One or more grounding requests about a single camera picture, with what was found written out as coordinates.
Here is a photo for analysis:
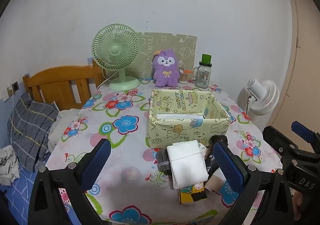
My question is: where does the black plastic packet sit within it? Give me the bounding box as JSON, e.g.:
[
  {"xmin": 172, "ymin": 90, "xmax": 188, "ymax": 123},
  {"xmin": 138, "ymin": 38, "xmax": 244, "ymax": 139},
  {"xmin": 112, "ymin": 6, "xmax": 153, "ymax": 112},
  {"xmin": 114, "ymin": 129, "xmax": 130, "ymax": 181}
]
[{"xmin": 204, "ymin": 153, "xmax": 221, "ymax": 178}]

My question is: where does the beige door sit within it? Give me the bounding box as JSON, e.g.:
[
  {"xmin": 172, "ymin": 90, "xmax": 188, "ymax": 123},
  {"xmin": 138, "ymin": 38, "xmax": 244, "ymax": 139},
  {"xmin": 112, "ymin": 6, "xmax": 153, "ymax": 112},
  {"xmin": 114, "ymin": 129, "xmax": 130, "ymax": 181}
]
[{"xmin": 272, "ymin": 0, "xmax": 320, "ymax": 135}]

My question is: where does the purple plush toy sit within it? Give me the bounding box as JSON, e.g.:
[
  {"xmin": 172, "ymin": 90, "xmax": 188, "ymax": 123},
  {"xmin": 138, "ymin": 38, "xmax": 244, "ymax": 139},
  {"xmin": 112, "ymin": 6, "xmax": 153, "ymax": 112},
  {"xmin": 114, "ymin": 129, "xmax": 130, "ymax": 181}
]
[{"xmin": 152, "ymin": 49, "xmax": 180, "ymax": 88}]

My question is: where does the grey drawstring pouch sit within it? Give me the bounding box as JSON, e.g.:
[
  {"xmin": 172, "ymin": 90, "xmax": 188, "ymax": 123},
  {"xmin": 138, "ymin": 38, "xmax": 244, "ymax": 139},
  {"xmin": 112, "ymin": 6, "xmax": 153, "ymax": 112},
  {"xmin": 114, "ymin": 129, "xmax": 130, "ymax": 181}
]
[{"xmin": 156, "ymin": 147, "xmax": 173, "ymax": 176}]

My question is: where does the white cloth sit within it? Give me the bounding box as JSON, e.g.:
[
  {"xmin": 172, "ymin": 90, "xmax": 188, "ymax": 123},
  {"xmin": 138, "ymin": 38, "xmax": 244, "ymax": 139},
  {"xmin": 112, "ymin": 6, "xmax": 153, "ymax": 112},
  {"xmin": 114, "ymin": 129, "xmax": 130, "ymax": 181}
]
[
  {"xmin": 0, "ymin": 145, "xmax": 20, "ymax": 186},
  {"xmin": 167, "ymin": 140, "xmax": 209, "ymax": 190}
]

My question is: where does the yellow cartoon printed box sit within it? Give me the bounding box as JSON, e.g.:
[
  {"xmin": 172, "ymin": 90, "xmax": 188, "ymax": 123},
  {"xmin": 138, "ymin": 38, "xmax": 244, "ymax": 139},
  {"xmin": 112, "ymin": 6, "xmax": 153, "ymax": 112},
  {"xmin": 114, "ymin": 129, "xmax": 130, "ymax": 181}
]
[{"xmin": 146, "ymin": 89, "xmax": 231, "ymax": 150}]

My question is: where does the wooden bed headboard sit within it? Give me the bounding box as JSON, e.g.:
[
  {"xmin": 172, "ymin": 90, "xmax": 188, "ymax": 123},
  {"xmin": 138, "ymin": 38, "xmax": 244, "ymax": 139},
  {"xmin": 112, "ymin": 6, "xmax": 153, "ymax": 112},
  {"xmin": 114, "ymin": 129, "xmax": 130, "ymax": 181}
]
[{"xmin": 23, "ymin": 61, "xmax": 105, "ymax": 110}]

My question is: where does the glass mug with green lid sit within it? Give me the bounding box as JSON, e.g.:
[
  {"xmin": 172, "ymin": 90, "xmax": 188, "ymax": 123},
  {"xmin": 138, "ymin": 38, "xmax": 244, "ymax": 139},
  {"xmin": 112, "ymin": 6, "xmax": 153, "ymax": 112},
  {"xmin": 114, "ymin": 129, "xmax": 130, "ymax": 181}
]
[{"xmin": 193, "ymin": 54, "xmax": 212, "ymax": 89}]

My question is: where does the white bed sheet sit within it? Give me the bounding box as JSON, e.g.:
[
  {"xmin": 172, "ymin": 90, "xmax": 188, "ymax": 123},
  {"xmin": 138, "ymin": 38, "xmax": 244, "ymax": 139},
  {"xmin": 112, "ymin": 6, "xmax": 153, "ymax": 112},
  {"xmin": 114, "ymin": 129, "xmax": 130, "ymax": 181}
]
[{"xmin": 49, "ymin": 108, "xmax": 83, "ymax": 151}]

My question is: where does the grey plaid pillow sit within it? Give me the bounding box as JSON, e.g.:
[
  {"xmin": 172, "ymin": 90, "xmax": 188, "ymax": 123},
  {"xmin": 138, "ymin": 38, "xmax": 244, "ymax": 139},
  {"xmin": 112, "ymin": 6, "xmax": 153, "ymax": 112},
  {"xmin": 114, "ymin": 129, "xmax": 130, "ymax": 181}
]
[{"xmin": 7, "ymin": 92, "xmax": 59, "ymax": 172}]

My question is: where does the white fan cable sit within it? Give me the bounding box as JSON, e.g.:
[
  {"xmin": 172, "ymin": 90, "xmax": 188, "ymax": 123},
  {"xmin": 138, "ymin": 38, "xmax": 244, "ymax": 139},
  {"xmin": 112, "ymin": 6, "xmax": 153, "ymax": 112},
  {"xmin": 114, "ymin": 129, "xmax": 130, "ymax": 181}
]
[{"xmin": 96, "ymin": 76, "xmax": 113, "ymax": 90}]

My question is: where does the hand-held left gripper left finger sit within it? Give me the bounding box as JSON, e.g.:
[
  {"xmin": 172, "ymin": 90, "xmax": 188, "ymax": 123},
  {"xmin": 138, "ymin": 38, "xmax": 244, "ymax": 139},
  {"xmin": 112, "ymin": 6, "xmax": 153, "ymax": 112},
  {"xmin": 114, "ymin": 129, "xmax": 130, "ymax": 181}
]
[{"xmin": 28, "ymin": 138, "xmax": 112, "ymax": 225}]

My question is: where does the white standing fan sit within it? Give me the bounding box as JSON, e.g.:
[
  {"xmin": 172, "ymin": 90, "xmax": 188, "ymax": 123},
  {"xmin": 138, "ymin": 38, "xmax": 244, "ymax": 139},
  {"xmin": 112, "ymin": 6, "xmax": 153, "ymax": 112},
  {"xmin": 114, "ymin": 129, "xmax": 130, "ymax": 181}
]
[{"xmin": 237, "ymin": 78, "xmax": 280, "ymax": 116}]

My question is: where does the cartoon printed tissue pack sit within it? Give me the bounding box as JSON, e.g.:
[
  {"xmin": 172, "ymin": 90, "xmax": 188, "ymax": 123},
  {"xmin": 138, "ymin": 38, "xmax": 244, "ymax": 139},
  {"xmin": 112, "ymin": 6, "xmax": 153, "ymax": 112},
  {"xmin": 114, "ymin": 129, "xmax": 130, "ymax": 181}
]
[{"xmin": 178, "ymin": 182, "xmax": 208, "ymax": 205}]

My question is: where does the crumpled white cloth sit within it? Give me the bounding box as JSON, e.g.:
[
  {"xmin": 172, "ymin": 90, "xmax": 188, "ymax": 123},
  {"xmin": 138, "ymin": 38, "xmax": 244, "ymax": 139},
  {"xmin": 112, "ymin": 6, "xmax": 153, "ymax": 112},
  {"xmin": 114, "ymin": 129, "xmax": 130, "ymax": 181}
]
[{"xmin": 0, "ymin": 145, "xmax": 20, "ymax": 186}]

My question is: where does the blue grid bed sheet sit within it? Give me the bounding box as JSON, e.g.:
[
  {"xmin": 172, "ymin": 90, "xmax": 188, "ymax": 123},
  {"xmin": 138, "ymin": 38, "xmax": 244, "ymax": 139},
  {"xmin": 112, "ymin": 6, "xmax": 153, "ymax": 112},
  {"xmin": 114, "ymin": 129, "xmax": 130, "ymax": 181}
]
[{"xmin": 0, "ymin": 172, "xmax": 35, "ymax": 225}]

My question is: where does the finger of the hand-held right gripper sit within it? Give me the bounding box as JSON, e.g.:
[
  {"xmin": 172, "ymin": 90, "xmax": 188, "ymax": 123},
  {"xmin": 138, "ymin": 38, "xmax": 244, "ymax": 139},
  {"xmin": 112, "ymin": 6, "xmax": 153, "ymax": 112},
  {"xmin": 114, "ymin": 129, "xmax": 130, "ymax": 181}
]
[
  {"xmin": 291, "ymin": 121, "xmax": 320, "ymax": 151},
  {"xmin": 262, "ymin": 126, "xmax": 300, "ymax": 165}
]

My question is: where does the person's right hand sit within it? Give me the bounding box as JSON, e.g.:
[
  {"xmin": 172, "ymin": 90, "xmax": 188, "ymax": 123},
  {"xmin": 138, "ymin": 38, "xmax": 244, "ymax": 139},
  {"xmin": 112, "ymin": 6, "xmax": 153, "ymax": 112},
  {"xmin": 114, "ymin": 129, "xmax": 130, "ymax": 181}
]
[{"xmin": 293, "ymin": 189, "xmax": 305, "ymax": 218}]

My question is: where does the green cartoon board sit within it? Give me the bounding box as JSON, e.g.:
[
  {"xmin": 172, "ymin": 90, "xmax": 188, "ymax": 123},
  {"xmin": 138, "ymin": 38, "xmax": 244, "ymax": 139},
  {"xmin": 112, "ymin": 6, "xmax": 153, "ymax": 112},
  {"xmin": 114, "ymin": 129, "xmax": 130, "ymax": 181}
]
[{"xmin": 136, "ymin": 32, "xmax": 197, "ymax": 81}]

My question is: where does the green desk fan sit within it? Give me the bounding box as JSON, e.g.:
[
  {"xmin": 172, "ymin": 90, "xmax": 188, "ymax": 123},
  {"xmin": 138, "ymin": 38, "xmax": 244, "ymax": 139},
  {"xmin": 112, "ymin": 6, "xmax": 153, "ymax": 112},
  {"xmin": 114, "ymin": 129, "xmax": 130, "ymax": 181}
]
[{"xmin": 91, "ymin": 24, "xmax": 141, "ymax": 91}]

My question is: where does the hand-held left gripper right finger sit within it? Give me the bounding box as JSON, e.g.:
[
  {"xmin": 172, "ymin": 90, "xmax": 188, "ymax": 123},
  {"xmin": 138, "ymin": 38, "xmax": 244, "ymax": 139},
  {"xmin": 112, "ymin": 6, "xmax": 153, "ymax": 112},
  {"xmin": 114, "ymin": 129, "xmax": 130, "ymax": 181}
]
[{"xmin": 212, "ymin": 135, "xmax": 293, "ymax": 225}]

